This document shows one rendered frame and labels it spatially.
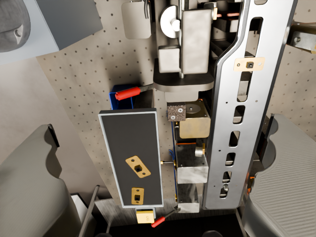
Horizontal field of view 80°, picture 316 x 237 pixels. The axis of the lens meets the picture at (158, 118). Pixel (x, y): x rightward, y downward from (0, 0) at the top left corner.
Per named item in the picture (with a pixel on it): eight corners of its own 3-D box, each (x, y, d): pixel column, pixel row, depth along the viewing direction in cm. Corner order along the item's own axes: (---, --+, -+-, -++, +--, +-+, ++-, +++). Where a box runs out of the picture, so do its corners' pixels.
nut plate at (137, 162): (151, 173, 56) (151, 176, 55) (140, 177, 57) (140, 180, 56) (136, 154, 52) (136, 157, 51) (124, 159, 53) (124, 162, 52)
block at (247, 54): (225, 48, 81) (252, 69, 56) (208, 49, 81) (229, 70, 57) (225, 38, 79) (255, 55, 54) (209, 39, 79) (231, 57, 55)
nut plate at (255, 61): (265, 56, 53) (267, 58, 52) (262, 70, 55) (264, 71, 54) (235, 58, 54) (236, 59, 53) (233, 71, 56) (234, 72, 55)
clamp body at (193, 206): (188, 154, 114) (198, 212, 83) (168, 155, 114) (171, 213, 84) (188, 145, 110) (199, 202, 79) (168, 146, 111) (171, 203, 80)
